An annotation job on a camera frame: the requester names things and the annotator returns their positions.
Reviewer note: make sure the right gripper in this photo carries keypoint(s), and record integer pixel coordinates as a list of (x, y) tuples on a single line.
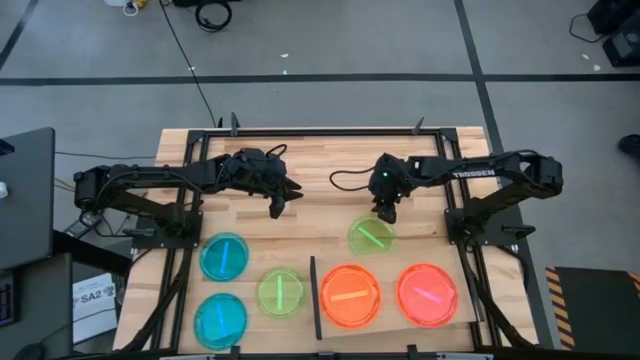
[(392, 180)]

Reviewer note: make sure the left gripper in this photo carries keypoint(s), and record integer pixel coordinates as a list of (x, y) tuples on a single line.
[(260, 180)]

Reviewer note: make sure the green translucent plastic plate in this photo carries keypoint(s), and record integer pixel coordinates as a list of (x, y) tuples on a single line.
[(292, 292), (380, 227)]

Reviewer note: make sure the orange translucent plastic plate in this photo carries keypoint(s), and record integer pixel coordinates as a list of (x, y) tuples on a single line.
[(350, 280), (402, 295)]

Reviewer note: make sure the pink translucent plastic plate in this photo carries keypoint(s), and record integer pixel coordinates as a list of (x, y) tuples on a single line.
[(427, 280)]

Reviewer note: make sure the teal translucent plastic plate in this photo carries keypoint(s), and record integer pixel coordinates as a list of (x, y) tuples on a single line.
[(215, 250), (207, 320)]

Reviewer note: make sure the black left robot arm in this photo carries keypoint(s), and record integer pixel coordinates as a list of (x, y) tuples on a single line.
[(150, 175)]

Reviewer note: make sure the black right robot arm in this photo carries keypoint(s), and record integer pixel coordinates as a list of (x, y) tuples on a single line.
[(525, 165)]

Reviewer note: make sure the black handheld controller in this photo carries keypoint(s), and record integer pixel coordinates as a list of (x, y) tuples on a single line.
[(85, 224)]

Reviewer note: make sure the black desk beam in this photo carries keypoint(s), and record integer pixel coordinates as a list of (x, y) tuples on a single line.
[(90, 252)]

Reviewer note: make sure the white printed label sheet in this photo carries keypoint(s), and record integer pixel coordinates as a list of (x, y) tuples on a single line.
[(95, 320)]

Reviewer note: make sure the black platform with hazard stripes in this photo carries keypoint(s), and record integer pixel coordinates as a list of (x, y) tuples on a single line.
[(600, 310)]

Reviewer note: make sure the black rounded floor object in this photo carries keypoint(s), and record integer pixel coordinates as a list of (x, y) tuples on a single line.
[(631, 145)]

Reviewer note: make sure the white cup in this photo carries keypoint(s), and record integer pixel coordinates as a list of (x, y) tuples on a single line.
[(3, 190)]

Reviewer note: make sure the black equipment case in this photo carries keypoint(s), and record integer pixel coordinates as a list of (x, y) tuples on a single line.
[(625, 47), (615, 12)]

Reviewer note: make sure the black backlit keyboard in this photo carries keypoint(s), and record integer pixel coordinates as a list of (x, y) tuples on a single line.
[(7, 300)]

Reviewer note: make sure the black computer mouse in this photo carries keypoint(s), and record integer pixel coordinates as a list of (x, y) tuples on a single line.
[(30, 352)]

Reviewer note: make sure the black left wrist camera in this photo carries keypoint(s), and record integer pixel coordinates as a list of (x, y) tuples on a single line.
[(255, 157)]

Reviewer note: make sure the black aluminium table frame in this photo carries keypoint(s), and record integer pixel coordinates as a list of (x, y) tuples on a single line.
[(320, 132)]

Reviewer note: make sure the black frame bracket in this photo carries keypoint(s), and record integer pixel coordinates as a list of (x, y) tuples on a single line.
[(234, 125), (417, 127), (412, 353), (234, 354)]

